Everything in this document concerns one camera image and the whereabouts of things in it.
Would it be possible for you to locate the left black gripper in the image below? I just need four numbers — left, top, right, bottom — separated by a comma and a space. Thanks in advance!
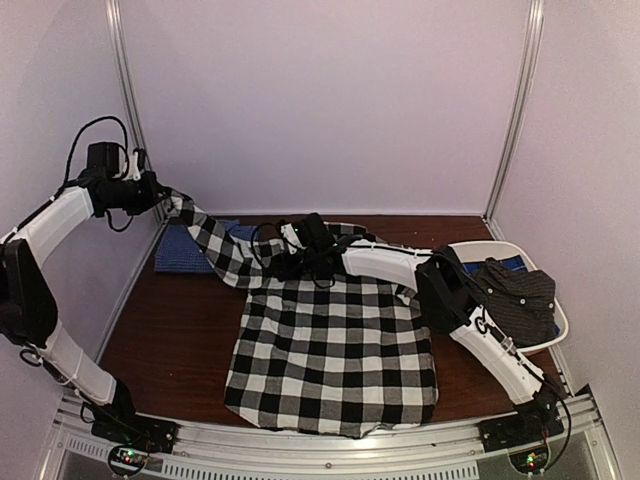
104, 170, 169, 215

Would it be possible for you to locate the black white checked shirt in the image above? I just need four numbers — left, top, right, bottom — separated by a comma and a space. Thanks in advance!
164, 191, 438, 438

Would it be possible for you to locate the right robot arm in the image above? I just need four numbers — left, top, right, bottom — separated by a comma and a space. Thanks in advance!
276, 213, 564, 442

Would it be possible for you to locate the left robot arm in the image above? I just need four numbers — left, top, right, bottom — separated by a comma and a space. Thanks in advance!
1, 142, 170, 444

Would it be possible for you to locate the folded blue shirt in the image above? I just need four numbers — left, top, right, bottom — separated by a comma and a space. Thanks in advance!
154, 219, 257, 274

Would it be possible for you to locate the white plastic basket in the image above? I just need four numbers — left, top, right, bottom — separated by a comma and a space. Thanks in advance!
450, 240, 569, 356

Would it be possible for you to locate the blue shirt in basket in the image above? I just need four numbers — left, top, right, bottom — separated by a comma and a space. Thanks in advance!
463, 255, 528, 276

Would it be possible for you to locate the dark striped shirt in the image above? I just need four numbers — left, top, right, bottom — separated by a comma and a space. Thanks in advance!
471, 258, 559, 348

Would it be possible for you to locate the left small circuit board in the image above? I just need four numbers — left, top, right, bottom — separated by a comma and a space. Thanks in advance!
107, 445, 149, 476

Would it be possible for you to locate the small circuit board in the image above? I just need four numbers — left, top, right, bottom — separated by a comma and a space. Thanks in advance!
508, 445, 550, 476
107, 445, 149, 476

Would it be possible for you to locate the right small circuit board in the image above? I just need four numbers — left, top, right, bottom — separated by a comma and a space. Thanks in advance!
508, 445, 550, 476

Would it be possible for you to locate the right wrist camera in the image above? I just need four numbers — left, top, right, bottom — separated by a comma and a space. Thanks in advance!
279, 223, 305, 255

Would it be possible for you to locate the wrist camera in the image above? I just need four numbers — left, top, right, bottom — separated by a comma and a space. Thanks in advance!
279, 223, 305, 255
123, 148, 147, 181

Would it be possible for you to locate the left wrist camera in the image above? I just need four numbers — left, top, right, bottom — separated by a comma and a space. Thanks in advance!
123, 148, 147, 181

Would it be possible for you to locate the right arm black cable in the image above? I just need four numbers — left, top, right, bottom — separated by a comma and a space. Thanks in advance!
249, 222, 291, 271

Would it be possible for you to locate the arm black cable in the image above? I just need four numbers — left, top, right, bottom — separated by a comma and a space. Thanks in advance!
59, 115, 132, 189
249, 222, 291, 271

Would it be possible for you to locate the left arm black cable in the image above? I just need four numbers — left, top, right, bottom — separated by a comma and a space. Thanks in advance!
59, 115, 132, 189

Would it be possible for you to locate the left aluminium frame post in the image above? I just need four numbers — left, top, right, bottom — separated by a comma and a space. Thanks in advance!
104, 0, 169, 221

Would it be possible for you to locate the aluminium frame post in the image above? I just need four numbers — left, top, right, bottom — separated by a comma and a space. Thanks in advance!
483, 0, 545, 224
104, 0, 169, 221

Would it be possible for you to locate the right aluminium frame post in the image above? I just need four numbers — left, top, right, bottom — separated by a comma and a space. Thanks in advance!
483, 0, 545, 224

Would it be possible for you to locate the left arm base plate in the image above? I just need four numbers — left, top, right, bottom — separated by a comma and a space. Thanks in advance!
91, 411, 178, 454

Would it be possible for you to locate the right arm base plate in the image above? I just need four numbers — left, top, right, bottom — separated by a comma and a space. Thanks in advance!
478, 414, 565, 452

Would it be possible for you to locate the front aluminium rail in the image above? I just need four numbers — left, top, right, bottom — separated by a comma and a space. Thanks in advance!
35, 393, 623, 479

